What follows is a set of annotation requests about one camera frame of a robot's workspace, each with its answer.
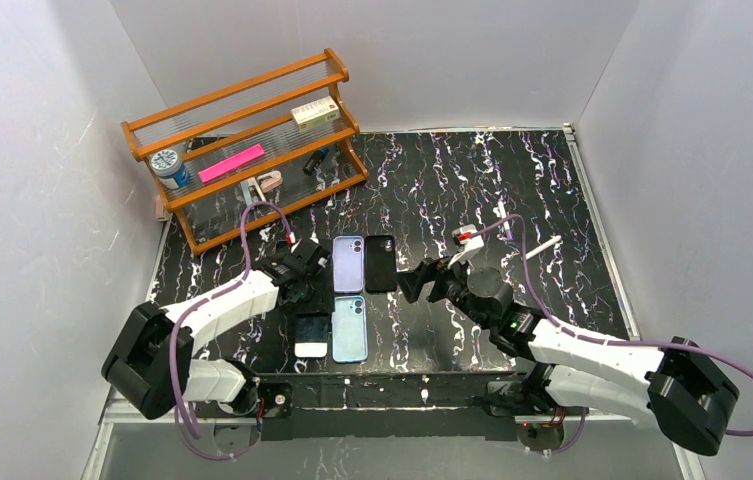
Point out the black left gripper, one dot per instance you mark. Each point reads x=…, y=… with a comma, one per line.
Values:
x=313, y=266

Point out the pink teal stapler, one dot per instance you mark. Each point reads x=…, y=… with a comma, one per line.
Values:
x=261, y=188

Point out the white small box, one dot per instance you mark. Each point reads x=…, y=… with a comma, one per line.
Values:
x=315, y=113

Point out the dark marker pen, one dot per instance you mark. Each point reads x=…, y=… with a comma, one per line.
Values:
x=314, y=160

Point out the lavender phone case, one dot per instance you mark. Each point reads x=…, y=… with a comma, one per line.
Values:
x=348, y=264

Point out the pink flat bar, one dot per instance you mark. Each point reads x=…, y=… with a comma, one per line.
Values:
x=231, y=163

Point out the orange wooden shelf rack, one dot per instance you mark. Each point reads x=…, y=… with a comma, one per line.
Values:
x=217, y=125

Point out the blue white jar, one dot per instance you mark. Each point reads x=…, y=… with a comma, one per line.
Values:
x=168, y=167

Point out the white marker pen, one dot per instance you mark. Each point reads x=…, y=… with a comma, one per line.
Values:
x=550, y=243

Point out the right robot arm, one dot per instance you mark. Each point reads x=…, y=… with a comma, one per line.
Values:
x=675, y=387

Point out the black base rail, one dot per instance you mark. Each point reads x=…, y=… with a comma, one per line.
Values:
x=490, y=405

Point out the white pen with purple tip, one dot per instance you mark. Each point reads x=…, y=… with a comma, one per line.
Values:
x=505, y=226

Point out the black phone case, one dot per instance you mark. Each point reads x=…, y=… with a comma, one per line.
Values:
x=380, y=264

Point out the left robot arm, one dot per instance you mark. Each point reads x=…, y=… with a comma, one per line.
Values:
x=153, y=362

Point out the light blue phone case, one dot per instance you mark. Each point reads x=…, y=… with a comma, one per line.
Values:
x=349, y=330

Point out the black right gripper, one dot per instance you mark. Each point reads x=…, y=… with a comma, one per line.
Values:
x=431, y=280

